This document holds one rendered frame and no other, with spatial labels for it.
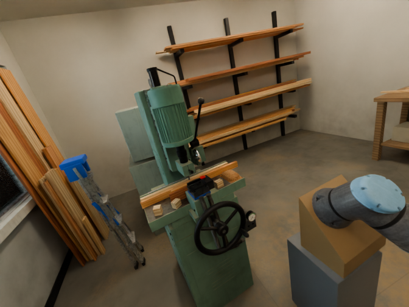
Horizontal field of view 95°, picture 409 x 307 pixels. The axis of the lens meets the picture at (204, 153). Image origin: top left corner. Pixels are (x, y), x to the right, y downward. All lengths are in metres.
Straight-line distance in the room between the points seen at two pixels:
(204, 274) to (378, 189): 1.02
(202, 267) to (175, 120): 0.90
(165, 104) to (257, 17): 3.50
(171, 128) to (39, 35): 2.83
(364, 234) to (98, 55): 3.43
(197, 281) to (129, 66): 2.95
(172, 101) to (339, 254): 1.02
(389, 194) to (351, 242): 0.31
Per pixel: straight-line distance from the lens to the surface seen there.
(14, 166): 2.22
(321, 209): 1.04
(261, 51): 4.22
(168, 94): 0.97
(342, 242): 1.11
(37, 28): 3.61
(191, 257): 1.26
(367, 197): 0.90
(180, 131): 1.00
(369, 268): 1.31
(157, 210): 1.03
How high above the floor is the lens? 1.48
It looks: 20 degrees down
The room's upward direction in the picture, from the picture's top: 13 degrees counter-clockwise
